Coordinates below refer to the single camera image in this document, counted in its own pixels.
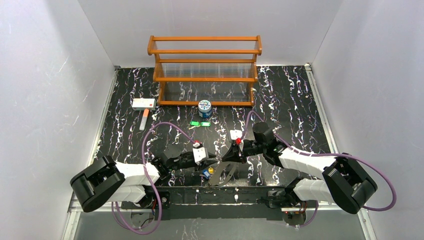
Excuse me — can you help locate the large silver carabiner keyring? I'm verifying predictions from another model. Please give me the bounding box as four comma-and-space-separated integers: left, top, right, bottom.
208, 161, 238, 187

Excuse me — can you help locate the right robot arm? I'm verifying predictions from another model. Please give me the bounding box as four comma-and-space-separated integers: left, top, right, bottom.
222, 122, 378, 214

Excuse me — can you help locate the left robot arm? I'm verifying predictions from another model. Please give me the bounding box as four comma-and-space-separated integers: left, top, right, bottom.
70, 145, 217, 213

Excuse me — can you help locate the green key tag right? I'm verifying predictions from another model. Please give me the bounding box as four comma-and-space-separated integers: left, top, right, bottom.
200, 121, 211, 127

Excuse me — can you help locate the green key tag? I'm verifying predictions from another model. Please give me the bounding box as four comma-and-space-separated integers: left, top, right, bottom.
200, 121, 211, 127
189, 121, 201, 129

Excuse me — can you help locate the green key tag left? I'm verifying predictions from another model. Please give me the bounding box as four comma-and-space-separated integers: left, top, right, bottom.
189, 121, 201, 129

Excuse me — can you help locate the blue round jar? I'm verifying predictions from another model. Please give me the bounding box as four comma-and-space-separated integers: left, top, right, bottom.
197, 100, 212, 119

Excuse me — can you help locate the orange white tube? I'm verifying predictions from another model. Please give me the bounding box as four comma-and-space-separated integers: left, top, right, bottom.
139, 108, 150, 131

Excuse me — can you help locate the white red small box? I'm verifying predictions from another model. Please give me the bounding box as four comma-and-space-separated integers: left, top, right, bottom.
131, 98, 157, 111

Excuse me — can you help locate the orange wooden shelf rack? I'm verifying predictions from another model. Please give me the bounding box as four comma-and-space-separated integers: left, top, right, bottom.
147, 35, 263, 107

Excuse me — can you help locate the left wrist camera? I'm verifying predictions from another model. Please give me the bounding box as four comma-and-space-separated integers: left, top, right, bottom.
192, 140, 209, 166

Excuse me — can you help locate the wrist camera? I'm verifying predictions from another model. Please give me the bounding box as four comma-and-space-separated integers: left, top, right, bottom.
192, 140, 209, 166
229, 129, 243, 145

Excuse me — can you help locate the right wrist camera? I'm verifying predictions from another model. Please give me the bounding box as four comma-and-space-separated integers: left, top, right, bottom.
229, 129, 243, 145

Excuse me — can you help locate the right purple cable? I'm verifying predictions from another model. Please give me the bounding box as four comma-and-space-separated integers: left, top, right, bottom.
240, 110, 397, 228

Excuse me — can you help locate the purple cable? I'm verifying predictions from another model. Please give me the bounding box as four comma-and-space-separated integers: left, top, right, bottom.
110, 121, 200, 236
240, 110, 397, 228

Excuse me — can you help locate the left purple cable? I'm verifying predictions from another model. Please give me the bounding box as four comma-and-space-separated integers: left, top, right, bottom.
110, 121, 200, 236

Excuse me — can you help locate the aluminium frame rail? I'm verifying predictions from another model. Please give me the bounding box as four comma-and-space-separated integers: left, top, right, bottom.
67, 187, 369, 213

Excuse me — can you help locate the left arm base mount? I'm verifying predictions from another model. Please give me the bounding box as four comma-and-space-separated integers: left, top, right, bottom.
120, 191, 171, 210

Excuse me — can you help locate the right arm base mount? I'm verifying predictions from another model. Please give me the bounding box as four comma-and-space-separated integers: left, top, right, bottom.
256, 195, 313, 211

